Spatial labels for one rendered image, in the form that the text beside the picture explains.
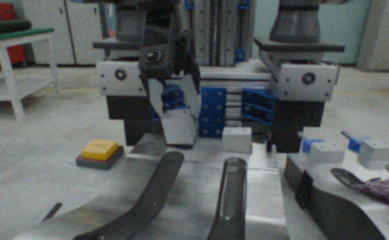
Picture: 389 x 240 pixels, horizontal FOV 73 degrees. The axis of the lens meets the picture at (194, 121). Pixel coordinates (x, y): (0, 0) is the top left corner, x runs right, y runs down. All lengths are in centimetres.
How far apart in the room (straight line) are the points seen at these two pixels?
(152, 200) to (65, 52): 577
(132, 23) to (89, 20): 495
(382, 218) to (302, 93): 43
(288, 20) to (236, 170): 53
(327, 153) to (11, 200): 60
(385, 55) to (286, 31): 542
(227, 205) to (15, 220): 36
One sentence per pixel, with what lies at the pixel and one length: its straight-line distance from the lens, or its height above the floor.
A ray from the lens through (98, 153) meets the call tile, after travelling 62.
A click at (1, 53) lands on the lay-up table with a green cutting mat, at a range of 328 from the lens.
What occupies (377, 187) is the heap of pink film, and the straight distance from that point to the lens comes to 45.
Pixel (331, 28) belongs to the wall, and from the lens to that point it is 622.
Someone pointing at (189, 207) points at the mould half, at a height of 88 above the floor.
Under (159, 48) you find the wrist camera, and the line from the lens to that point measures 39.
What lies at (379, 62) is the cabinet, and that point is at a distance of 621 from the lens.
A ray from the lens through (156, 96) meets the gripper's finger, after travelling 48.
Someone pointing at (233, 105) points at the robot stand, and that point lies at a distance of 88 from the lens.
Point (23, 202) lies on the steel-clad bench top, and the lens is 60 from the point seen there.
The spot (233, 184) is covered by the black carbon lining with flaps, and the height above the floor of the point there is 88.
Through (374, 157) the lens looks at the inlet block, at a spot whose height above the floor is 86.
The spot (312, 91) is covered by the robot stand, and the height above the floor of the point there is 93.
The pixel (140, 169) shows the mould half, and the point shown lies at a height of 89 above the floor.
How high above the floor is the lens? 113
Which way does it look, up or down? 23 degrees down
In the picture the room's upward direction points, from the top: straight up
